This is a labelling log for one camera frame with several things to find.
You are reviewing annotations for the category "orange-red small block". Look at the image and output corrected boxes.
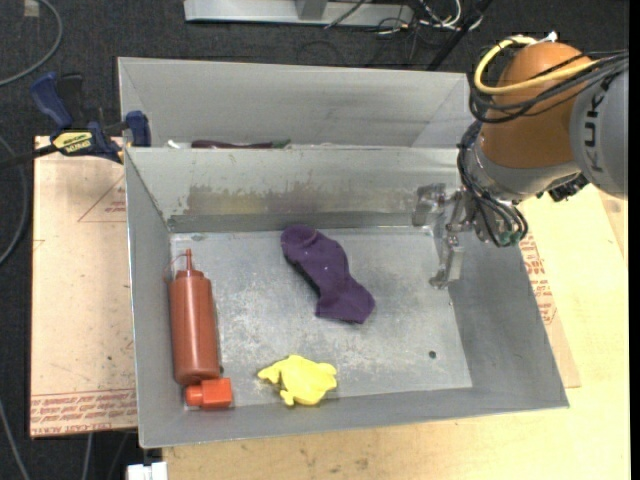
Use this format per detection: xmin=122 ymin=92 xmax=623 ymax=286
xmin=184 ymin=377 xmax=235 ymax=412

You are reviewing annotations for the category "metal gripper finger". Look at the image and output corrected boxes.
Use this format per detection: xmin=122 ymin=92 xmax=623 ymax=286
xmin=411 ymin=182 xmax=447 ymax=228
xmin=428 ymin=235 xmax=465 ymax=290

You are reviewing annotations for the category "grey metal bin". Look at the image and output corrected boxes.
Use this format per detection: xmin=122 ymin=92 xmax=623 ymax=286
xmin=117 ymin=56 xmax=570 ymax=450

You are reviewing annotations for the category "red-brown squeeze bottle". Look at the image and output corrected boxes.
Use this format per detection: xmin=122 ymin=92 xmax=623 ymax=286
xmin=162 ymin=248 xmax=224 ymax=387

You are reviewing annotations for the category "yellow flat toy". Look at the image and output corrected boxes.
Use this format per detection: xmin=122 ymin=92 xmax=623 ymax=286
xmin=256 ymin=353 xmax=338 ymax=408

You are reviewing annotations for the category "purple cloth sock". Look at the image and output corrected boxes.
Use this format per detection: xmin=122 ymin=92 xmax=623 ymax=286
xmin=279 ymin=224 xmax=377 ymax=325

